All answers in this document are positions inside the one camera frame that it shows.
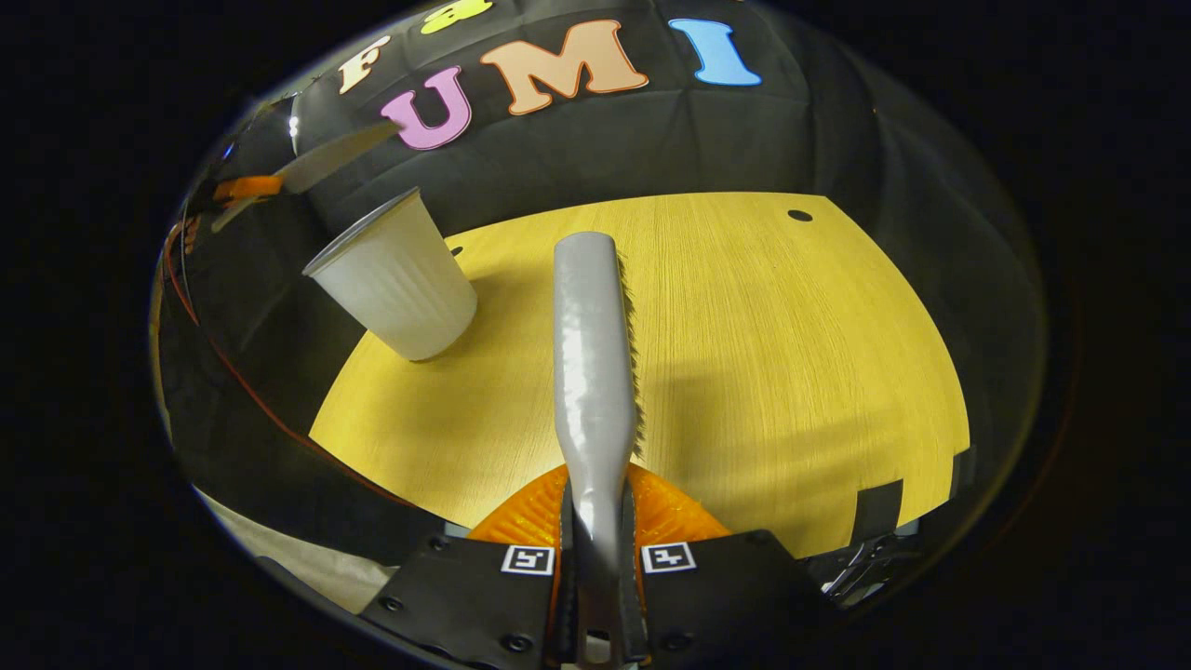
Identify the grey dustpan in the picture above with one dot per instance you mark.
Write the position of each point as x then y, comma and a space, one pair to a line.
326, 163

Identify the black backdrop cloth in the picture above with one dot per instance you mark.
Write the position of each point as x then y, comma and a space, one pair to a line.
651, 140

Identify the small grey broom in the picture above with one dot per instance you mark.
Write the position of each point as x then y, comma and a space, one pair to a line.
591, 354

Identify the black tape strip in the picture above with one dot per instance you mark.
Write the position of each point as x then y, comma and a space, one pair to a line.
879, 510

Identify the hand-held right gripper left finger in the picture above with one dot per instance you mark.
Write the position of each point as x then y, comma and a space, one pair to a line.
465, 596

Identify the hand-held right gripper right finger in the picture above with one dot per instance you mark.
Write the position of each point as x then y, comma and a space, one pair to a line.
726, 596

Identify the white ribbed garbage bin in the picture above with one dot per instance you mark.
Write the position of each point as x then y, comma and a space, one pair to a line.
400, 279

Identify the metal table clamp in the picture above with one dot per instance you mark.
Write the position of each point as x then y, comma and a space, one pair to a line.
861, 568

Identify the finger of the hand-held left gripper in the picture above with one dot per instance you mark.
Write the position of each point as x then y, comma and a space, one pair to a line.
247, 187

